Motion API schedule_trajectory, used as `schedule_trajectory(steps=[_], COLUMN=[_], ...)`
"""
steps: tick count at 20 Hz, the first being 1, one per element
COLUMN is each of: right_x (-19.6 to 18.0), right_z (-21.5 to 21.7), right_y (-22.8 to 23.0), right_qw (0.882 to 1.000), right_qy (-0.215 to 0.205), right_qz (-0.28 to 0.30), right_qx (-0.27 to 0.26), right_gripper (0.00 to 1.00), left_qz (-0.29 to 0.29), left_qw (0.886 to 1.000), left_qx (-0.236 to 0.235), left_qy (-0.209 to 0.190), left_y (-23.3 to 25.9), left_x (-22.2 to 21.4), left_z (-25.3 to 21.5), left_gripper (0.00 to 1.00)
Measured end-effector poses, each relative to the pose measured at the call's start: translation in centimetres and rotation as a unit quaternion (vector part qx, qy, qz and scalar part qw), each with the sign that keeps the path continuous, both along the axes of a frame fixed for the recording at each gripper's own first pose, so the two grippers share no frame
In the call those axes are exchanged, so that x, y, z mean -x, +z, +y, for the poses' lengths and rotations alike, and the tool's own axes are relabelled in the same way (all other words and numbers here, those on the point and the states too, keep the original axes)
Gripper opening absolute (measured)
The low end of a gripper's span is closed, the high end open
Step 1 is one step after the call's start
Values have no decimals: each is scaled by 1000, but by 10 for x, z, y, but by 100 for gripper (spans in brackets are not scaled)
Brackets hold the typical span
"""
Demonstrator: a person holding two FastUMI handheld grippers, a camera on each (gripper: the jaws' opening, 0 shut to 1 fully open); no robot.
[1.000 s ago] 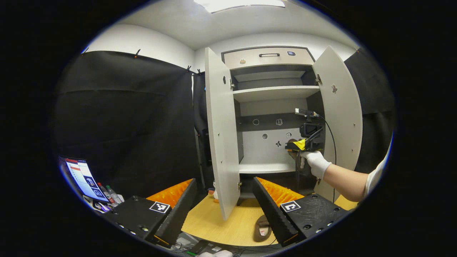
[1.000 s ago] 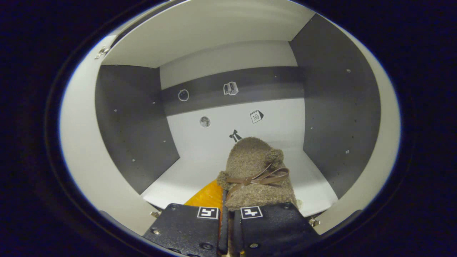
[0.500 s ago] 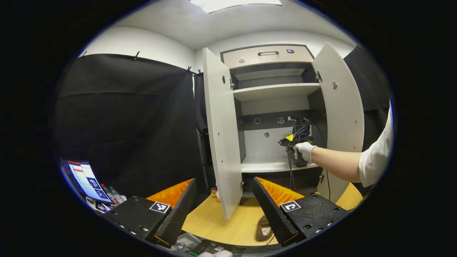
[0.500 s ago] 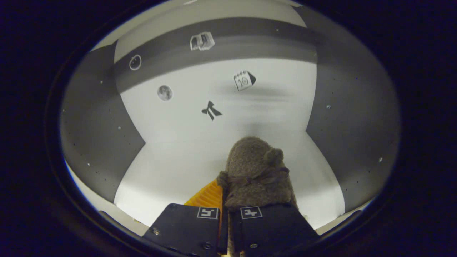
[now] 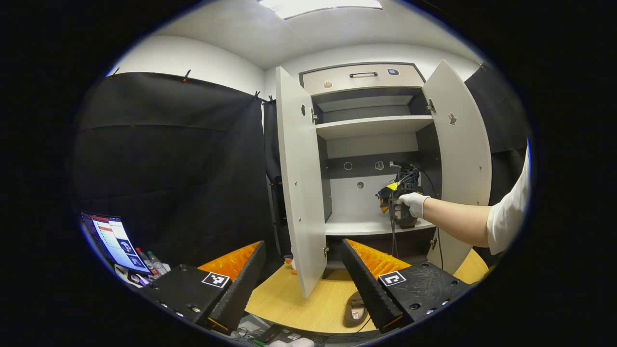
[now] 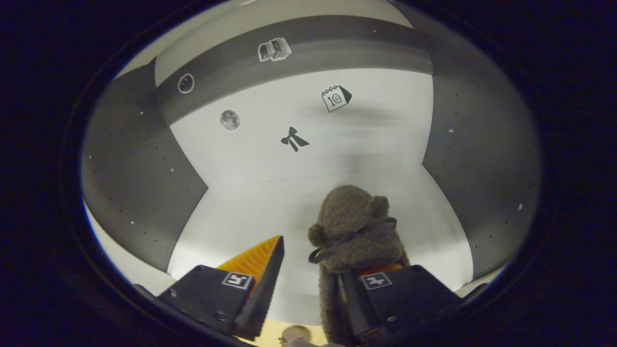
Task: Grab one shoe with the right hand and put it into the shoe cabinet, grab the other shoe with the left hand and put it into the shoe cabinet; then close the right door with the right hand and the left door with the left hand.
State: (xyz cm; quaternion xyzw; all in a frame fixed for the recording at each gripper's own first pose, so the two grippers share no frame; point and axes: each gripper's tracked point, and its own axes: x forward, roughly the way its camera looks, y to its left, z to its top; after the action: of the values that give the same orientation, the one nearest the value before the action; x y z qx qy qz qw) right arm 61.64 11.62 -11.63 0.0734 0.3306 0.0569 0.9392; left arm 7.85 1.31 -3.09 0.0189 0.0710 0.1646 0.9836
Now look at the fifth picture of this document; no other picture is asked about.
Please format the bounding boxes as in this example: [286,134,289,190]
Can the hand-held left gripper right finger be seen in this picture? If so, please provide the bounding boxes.
[340,238,472,334]

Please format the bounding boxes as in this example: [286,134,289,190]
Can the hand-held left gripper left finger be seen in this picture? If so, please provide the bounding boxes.
[140,240,268,335]

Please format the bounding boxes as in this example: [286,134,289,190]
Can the brown fuzzy shoe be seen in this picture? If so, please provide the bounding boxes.
[343,291,370,328]

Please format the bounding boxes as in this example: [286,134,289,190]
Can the white cabinet door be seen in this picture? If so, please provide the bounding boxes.
[276,67,329,299]
[421,59,493,275]

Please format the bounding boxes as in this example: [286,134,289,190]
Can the grey white shoe cabinet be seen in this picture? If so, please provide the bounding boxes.
[299,62,442,281]

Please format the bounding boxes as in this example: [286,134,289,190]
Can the plastic bottle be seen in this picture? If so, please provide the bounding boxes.
[136,247,160,279]
[147,251,169,275]

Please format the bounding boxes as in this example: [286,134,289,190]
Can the white shirt sleeve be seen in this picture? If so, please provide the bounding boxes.
[486,140,531,255]

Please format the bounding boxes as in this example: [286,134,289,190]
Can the open laptop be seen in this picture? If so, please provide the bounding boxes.
[81,212,151,275]

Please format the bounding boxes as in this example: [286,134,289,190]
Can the black backdrop cloth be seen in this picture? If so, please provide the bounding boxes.
[72,65,531,270]

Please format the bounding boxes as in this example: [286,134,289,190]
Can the large ceiling light panel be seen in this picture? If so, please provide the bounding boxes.
[258,0,384,20]

